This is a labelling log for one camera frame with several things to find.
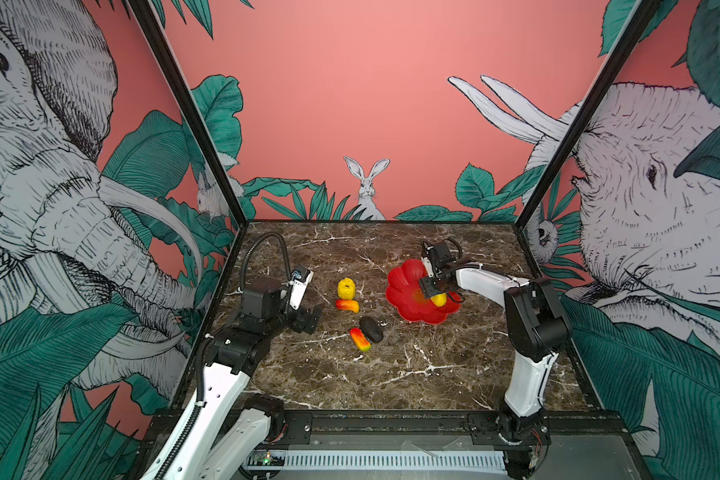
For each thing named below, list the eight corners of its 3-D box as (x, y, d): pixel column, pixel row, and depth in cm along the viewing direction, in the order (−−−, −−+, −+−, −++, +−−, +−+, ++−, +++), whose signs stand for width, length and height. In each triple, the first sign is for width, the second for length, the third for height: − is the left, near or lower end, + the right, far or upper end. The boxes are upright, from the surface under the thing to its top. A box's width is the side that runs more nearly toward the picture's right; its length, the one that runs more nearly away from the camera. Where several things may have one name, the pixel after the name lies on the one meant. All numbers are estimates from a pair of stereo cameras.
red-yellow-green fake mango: (362, 354, 88) (362, 350, 86) (348, 334, 92) (348, 330, 90) (371, 347, 89) (371, 344, 87) (357, 328, 93) (357, 325, 91)
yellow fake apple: (336, 299, 100) (334, 290, 96) (342, 285, 104) (341, 275, 99) (351, 304, 99) (350, 294, 95) (357, 289, 103) (356, 280, 98)
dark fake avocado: (374, 345, 90) (374, 341, 87) (359, 324, 95) (359, 319, 92) (384, 338, 92) (385, 333, 89) (369, 318, 96) (369, 313, 93)
